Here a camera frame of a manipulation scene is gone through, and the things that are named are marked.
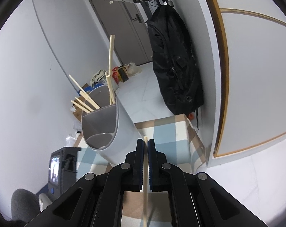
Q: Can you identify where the curved bamboo chopstick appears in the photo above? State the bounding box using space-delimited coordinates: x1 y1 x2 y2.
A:
69 74 100 110

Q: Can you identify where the white utensil holder grey insert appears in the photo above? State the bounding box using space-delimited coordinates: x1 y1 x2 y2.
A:
81 85 142 166

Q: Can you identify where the short bamboo chopstick middle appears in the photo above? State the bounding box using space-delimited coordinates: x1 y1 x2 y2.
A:
105 71 116 105

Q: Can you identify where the bamboo chopstick cluster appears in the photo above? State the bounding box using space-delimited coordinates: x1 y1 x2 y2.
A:
71 100 90 113
75 97 93 112

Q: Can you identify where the bamboo chopstick cluster outer left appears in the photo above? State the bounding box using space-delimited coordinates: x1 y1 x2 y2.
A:
75 97 93 112

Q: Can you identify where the brown cardboard box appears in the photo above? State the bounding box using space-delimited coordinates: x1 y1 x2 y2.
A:
71 83 93 122

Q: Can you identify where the blue cardboard box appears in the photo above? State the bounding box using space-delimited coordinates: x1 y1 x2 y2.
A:
82 82 105 93

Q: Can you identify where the red yellow bag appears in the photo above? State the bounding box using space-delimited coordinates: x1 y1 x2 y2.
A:
112 66 129 84

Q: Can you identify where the white cloth bag pile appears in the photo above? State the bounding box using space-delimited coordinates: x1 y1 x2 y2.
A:
90 69 106 88

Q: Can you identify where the grey trouser knee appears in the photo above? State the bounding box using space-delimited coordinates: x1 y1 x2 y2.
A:
11 189 40 223

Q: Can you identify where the cream tote bag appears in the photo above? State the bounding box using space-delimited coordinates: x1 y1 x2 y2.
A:
124 62 141 77

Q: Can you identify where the black backpack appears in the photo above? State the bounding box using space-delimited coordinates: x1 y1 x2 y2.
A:
146 5 204 117

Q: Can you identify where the grey door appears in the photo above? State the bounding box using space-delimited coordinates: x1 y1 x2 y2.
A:
89 0 153 66

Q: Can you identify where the grey camera mount box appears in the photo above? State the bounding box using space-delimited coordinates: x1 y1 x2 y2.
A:
48 147 81 199

